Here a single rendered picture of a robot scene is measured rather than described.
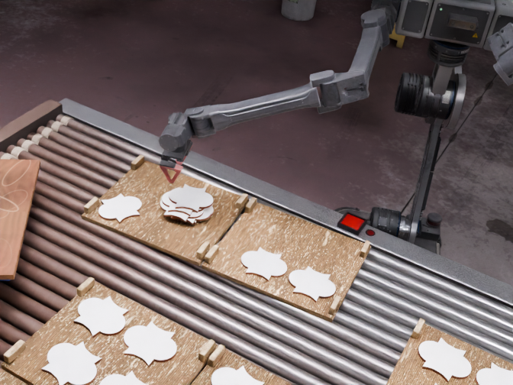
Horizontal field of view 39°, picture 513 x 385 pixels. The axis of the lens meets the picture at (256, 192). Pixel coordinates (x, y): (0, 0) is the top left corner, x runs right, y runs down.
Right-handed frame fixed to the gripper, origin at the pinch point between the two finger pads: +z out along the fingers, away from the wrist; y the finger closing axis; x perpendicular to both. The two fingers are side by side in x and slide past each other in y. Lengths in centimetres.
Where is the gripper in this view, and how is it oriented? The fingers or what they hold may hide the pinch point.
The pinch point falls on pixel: (175, 171)
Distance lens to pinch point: 224.5
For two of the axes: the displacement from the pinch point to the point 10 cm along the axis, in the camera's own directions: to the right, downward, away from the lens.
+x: 9.8, 2.0, -0.7
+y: -1.7, 6.0, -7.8
